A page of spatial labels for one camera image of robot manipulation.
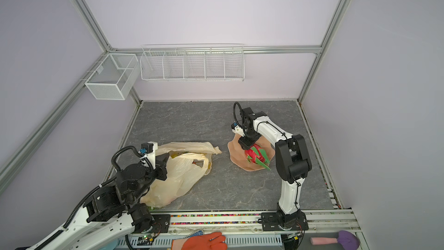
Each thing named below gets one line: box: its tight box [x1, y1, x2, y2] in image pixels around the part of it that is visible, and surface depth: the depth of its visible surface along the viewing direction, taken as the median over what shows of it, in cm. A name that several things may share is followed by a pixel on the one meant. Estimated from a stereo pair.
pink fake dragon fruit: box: [244, 143, 272, 171], surface depth 86 cm
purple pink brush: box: [310, 230, 361, 250], surface depth 70 cm
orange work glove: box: [171, 232, 228, 250], surface depth 71 cm
